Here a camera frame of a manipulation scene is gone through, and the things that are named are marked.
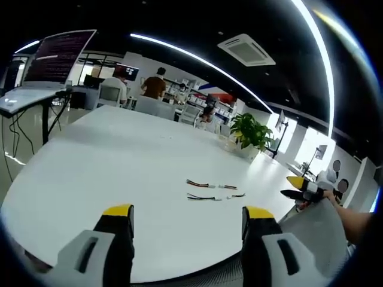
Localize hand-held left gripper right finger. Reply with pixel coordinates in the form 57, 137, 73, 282
241, 205, 327, 287

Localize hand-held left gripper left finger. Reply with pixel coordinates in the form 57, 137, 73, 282
44, 204, 135, 287

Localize JST connector dark long wires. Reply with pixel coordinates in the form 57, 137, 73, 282
186, 192, 223, 202

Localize JST connector colourful long wires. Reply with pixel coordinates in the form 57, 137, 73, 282
186, 178, 217, 190

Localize green potted plant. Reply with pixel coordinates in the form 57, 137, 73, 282
229, 112, 275, 154

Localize long ceiling light strip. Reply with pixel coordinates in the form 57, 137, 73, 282
129, 32, 275, 114
290, 0, 336, 138

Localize ceiling air conditioner unit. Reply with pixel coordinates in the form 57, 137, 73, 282
217, 33, 276, 67

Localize white office chair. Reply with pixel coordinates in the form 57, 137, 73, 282
135, 95, 176, 121
97, 84, 123, 108

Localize background computer monitor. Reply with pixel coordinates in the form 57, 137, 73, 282
114, 63, 140, 81

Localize open silver laptop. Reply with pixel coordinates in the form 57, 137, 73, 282
0, 29, 98, 118

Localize black hanging cable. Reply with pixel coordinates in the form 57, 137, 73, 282
1, 103, 65, 166

